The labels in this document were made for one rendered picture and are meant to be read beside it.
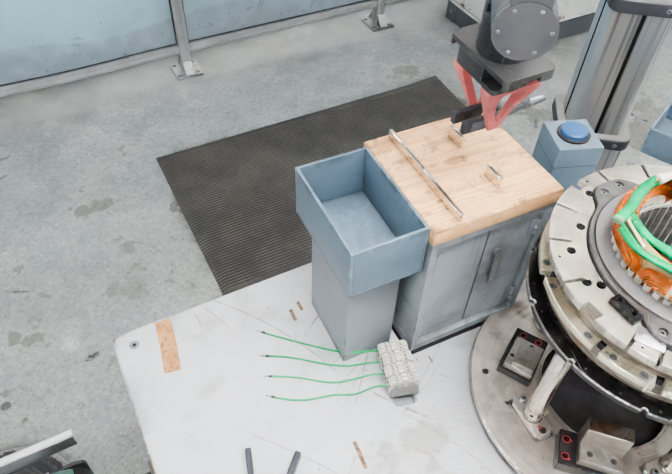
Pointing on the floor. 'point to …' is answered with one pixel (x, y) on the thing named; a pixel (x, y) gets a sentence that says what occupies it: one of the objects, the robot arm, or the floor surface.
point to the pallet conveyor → (45, 455)
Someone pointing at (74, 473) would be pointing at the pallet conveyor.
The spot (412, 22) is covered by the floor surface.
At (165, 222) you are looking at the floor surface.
